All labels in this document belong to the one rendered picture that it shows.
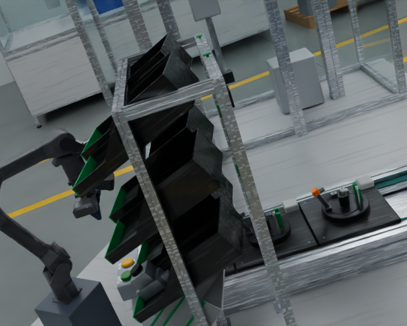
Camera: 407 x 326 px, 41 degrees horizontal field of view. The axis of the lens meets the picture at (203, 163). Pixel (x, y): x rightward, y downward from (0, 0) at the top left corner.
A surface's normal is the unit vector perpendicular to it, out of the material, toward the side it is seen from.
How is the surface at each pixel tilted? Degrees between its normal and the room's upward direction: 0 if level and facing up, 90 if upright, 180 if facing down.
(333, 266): 90
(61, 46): 90
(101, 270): 0
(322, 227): 0
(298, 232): 0
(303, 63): 90
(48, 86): 90
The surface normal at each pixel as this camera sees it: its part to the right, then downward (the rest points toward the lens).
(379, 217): -0.29, -0.85
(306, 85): 0.10, 0.43
